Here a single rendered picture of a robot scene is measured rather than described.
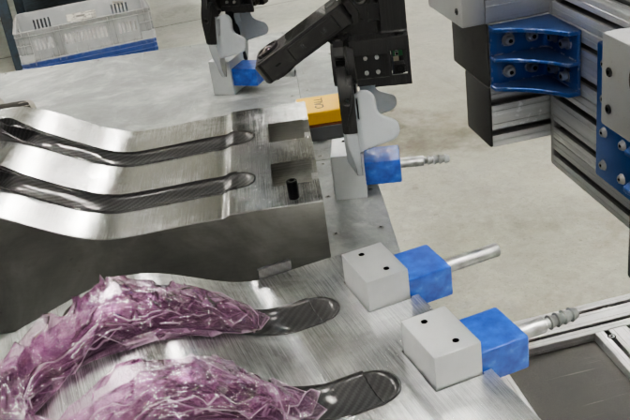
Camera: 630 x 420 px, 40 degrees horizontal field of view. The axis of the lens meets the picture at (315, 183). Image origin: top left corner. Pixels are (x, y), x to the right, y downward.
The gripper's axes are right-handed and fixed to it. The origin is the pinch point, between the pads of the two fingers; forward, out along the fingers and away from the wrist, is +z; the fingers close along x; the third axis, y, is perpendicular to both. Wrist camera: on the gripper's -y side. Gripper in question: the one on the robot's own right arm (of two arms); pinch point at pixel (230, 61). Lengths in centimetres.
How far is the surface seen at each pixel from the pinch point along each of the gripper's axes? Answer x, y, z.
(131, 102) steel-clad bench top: -6.2, -15.3, 4.5
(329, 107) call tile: -15.8, 22.0, 0.9
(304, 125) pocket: -32.2, 25.5, -3.8
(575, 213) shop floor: 110, 41, 85
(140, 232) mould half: -57, 19, -4
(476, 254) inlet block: -52, 49, -1
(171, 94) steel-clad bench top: -2.5, -10.2, 4.5
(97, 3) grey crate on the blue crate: 229, -191, 51
